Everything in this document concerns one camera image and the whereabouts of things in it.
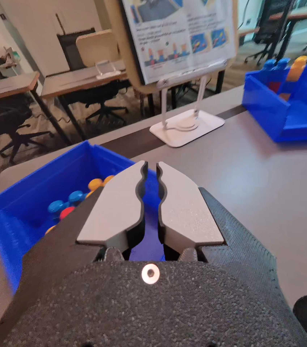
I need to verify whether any light wooden panel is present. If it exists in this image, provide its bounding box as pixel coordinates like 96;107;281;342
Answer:
76;29;120;68

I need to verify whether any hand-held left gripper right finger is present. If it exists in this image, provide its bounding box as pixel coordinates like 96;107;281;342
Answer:
156;162;225;254

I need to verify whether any clear acrylic stand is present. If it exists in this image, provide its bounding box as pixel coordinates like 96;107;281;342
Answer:
95;60;121;80

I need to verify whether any blue plastic bin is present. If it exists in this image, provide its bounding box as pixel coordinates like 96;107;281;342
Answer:
241;64;307;143
0;140;167;294

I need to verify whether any white tablet stand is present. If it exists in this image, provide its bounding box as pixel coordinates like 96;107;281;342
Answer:
149;59;227;148

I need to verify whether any black office chair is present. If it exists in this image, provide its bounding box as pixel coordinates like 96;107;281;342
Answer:
61;80;130;126
254;0;298;54
0;102;54;165

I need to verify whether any pile of mega blocks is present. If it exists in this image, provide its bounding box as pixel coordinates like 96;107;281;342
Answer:
45;175;115;235

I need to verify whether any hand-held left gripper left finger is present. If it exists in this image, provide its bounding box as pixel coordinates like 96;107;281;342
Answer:
76;160;149;256

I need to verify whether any wooden desk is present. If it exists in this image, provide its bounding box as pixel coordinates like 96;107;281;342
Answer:
0;71;73;147
41;61;129;141
237;11;307;55

